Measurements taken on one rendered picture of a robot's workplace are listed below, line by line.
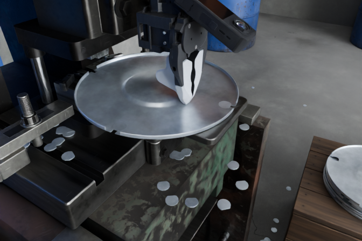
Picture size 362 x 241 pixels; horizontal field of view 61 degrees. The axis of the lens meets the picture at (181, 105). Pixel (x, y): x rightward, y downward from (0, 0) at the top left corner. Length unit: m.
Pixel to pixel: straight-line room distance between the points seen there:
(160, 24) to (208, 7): 0.07
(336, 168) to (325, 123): 0.94
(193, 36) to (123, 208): 0.30
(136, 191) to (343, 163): 0.72
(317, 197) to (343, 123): 1.07
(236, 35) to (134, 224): 0.32
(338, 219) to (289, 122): 1.02
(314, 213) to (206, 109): 0.56
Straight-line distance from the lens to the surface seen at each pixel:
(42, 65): 0.63
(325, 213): 0.98
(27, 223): 0.60
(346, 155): 1.13
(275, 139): 1.76
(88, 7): 0.49
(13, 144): 0.55
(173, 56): 0.43
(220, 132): 0.46
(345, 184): 1.02
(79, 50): 0.51
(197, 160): 0.61
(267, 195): 1.46
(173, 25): 0.44
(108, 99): 0.53
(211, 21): 0.41
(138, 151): 0.57
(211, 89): 0.56
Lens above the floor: 1.06
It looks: 33 degrees down
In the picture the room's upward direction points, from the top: straight up
